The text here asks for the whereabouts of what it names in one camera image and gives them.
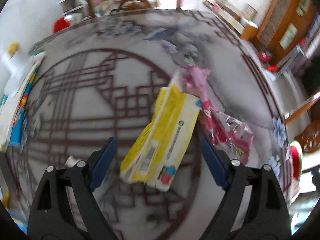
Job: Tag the yellow tape roll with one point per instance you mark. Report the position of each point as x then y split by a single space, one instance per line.
12 49

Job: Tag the red dustpan and broom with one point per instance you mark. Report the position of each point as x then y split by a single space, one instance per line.
273 72

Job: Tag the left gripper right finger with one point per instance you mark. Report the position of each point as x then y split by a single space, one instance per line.
253 205

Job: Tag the pink foil snack wrapper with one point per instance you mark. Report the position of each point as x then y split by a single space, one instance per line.
221 128

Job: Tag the red bag on floor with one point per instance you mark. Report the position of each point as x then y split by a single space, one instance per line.
66 22

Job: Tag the wooden tv cabinet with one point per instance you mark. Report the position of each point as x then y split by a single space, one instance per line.
246 29

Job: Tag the carved wooden chair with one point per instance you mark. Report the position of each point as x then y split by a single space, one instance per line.
309 138

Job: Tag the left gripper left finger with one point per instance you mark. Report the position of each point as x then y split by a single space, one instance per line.
51 216

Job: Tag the red small trash bin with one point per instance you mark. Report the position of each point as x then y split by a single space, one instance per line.
264 56

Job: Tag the yellow torn carton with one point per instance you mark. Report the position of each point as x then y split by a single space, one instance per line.
157 153

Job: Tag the stack of books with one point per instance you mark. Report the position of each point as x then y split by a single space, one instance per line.
9 110

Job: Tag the white desk lamp base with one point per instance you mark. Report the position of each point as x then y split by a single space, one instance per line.
19 65

